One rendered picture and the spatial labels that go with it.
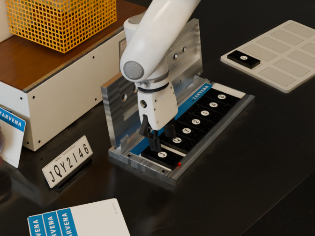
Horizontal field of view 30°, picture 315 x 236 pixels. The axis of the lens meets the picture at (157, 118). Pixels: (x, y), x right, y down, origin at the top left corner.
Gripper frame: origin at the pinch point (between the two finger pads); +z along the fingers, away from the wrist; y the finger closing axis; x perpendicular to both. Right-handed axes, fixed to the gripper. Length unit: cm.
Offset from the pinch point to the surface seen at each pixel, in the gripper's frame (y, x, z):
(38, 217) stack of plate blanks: -38.5, 5.0, -2.9
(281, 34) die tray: 81, 4, 7
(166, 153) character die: 1.1, 0.5, 5.3
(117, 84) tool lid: -0.7, 10.4, -13.9
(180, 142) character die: 6.9, 0.0, 5.4
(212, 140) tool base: 13.4, -5.8, 7.6
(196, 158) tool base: 4.8, -5.8, 7.6
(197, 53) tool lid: 38.0, 11.9, -4.4
